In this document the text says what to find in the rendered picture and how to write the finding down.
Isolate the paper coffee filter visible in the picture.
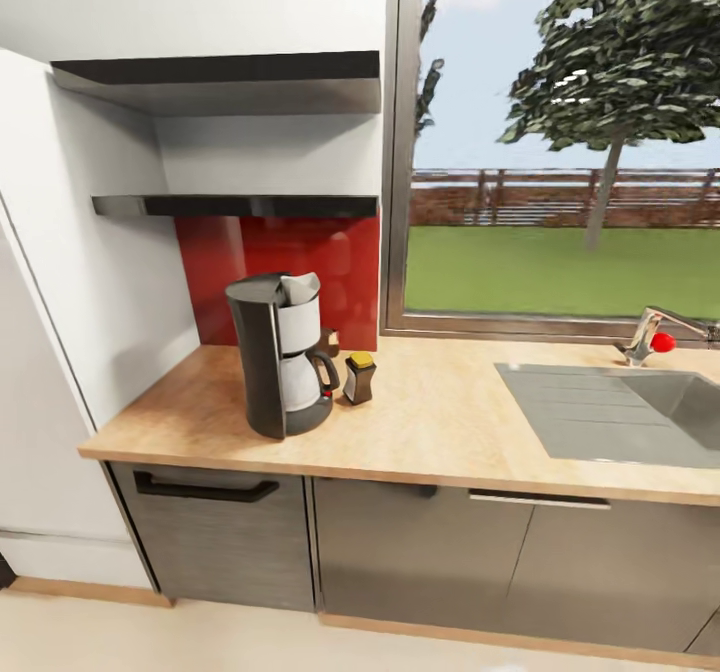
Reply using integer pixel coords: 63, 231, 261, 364
281, 273, 321, 307

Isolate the bottle of coffee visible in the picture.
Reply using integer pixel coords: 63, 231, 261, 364
343, 351, 377, 406

